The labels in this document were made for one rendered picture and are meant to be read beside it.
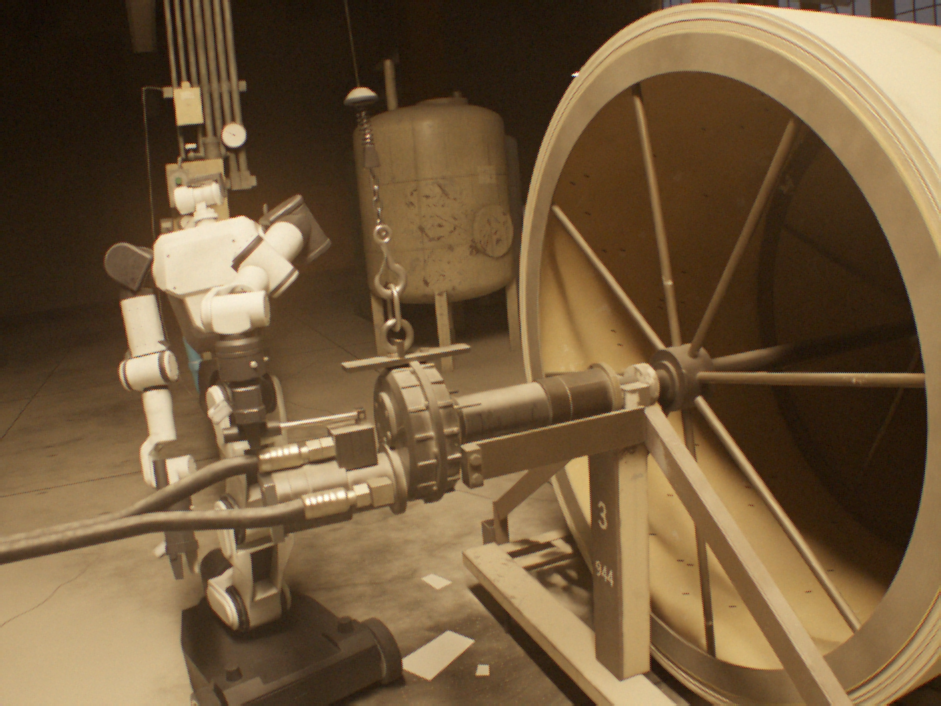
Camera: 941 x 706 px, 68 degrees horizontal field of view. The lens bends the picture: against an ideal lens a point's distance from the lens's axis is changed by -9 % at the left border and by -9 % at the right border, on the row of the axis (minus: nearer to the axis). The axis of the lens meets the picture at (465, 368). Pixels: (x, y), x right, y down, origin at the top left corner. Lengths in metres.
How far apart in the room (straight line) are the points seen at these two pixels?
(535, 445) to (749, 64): 0.86
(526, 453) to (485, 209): 4.70
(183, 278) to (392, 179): 4.40
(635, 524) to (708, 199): 1.32
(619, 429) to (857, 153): 0.74
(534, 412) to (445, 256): 4.55
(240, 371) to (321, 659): 1.03
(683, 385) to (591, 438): 0.27
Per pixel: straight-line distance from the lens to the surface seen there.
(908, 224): 1.33
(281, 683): 2.17
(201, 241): 1.88
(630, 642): 1.96
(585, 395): 1.66
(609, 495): 1.78
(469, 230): 6.14
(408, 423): 1.43
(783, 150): 1.53
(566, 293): 2.55
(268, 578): 2.31
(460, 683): 2.37
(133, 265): 1.98
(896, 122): 1.35
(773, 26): 1.55
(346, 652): 2.23
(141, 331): 1.99
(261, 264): 1.65
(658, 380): 1.79
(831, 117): 1.43
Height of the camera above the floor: 1.38
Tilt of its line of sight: 13 degrees down
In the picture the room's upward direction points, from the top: 5 degrees counter-clockwise
